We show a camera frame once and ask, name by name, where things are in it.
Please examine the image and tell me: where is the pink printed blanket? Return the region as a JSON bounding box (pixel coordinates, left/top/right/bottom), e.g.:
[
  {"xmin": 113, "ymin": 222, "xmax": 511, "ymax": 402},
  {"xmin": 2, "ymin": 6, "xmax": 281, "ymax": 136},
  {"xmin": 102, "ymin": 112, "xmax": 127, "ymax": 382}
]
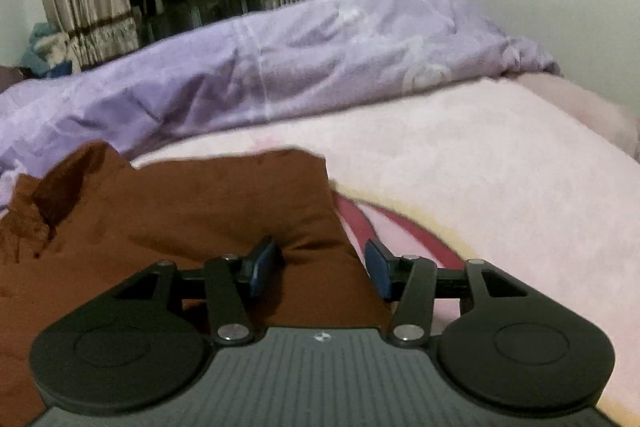
[{"xmin": 130, "ymin": 74, "xmax": 640, "ymax": 423}]

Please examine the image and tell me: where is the purple duvet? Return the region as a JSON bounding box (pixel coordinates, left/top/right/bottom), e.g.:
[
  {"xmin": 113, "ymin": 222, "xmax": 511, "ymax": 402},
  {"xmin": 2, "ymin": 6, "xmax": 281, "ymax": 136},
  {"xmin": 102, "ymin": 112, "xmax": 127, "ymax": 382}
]
[{"xmin": 0, "ymin": 0, "xmax": 563, "ymax": 188}]

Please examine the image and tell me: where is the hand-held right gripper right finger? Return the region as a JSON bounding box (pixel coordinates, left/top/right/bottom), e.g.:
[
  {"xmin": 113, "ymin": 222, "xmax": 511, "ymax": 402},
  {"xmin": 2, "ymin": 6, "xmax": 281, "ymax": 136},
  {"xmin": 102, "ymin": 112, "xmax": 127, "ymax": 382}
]
[{"xmin": 364, "ymin": 238, "xmax": 532, "ymax": 349}]

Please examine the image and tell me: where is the pile of plush cloths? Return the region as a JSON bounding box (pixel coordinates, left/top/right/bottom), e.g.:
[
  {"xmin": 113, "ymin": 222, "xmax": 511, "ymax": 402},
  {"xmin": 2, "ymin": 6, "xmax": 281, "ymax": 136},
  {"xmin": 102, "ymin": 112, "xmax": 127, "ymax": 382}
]
[{"xmin": 27, "ymin": 22, "xmax": 77, "ymax": 78}]

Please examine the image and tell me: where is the brown garment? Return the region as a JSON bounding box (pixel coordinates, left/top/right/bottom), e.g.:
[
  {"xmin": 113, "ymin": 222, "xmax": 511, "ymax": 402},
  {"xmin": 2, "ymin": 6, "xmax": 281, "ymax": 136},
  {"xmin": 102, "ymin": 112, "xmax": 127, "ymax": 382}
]
[{"xmin": 0, "ymin": 142, "xmax": 396, "ymax": 427}]

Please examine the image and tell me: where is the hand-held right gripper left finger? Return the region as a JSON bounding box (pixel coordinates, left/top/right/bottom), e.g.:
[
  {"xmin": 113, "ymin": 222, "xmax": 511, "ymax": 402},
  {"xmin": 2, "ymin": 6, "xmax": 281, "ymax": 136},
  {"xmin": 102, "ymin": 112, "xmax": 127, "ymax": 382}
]
[{"xmin": 112, "ymin": 236, "xmax": 279, "ymax": 346}]

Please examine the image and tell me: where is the pale pink folded bedding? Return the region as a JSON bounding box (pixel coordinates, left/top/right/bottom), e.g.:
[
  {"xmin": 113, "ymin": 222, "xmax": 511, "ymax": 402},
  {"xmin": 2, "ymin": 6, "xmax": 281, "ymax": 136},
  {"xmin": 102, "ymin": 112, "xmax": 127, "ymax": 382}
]
[{"xmin": 515, "ymin": 72, "xmax": 640, "ymax": 158}]

